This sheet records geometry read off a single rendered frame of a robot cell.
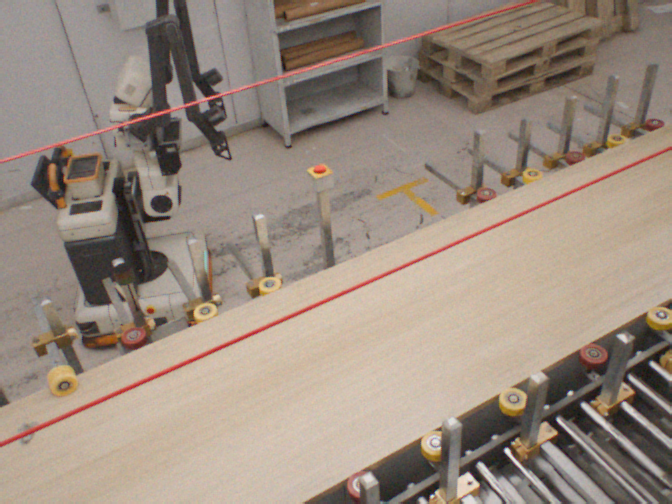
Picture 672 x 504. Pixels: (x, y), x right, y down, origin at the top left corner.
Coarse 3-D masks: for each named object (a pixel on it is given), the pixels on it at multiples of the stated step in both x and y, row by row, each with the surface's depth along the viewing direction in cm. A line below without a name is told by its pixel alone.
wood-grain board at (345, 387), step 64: (512, 192) 278; (576, 192) 275; (640, 192) 272; (384, 256) 252; (448, 256) 249; (512, 256) 246; (576, 256) 244; (640, 256) 241; (256, 320) 230; (320, 320) 228; (384, 320) 225; (448, 320) 223; (512, 320) 221; (576, 320) 219; (128, 384) 211; (192, 384) 210; (256, 384) 208; (320, 384) 206; (384, 384) 204; (448, 384) 202; (512, 384) 201; (0, 448) 196; (64, 448) 194; (128, 448) 193; (192, 448) 191; (256, 448) 189; (320, 448) 188; (384, 448) 187
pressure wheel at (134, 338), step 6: (132, 330) 229; (138, 330) 229; (144, 330) 229; (126, 336) 227; (132, 336) 227; (138, 336) 227; (144, 336) 227; (126, 342) 225; (132, 342) 225; (138, 342) 225; (144, 342) 227; (126, 348) 227; (132, 348) 226; (138, 348) 227
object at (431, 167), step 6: (426, 162) 310; (426, 168) 310; (432, 168) 306; (438, 168) 305; (438, 174) 303; (444, 174) 301; (444, 180) 300; (450, 180) 297; (456, 180) 297; (450, 186) 298; (456, 186) 294; (462, 186) 293; (474, 198) 285; (474, 204) 286
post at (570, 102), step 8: (568, 96) 290; (568, 104) 291; (568, 112) 293; (568, 120) 295; (568, 128) 298; (560, 136) 303; (568, 136) 301; (560, 144) 305; (568, 144) 304; (560, 152) 307; (560, 168) 311
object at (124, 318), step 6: (108, 282) 257; (108, 288) 255; (114, 288) 254; (108, 294) 255; (114, 294) 252; (114, 300) 249; (120, 300) 249; (114, 306) 247; (120, 306) 246; (120, 312) 244; (126, 312) 243; (120, 318) 241; (126, 318) 241
